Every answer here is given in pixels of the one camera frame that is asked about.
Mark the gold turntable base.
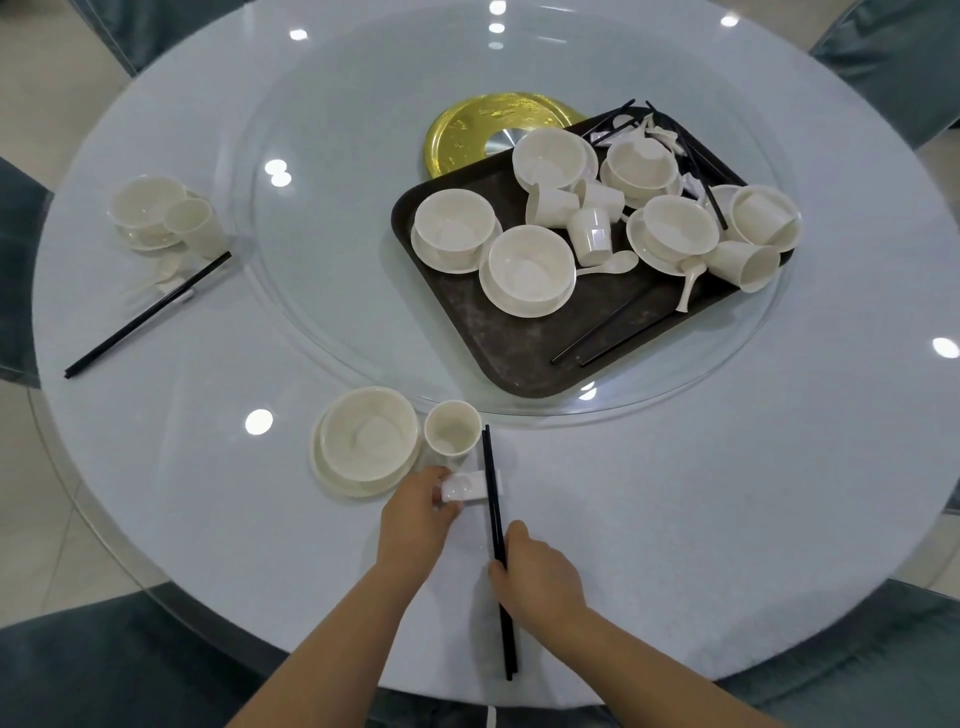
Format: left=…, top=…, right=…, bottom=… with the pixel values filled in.
left=425, top=92, right=590, bottom=181

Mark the white round table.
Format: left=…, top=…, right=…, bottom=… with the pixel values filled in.
left=29, top=0, right=960, bottom=710

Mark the person's left forearm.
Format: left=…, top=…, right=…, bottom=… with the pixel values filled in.
left=224, top=566, right=429, bottom=728

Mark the black tray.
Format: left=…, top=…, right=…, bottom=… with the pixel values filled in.
left=389, top=107, right=798, bottom=400

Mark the person's right hand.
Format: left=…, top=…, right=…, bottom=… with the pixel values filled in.
left=487, top=519, right=590, bottom=639

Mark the person's right forearm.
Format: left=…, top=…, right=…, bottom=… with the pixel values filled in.
left=551, top=607, right=789, bottom=728

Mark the person's left hand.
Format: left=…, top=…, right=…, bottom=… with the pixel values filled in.
left=373, top=464, right=465, bottom=594

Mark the glass lazy susan turntable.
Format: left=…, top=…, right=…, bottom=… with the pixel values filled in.
left=232, top=3, right=796, bottom=418

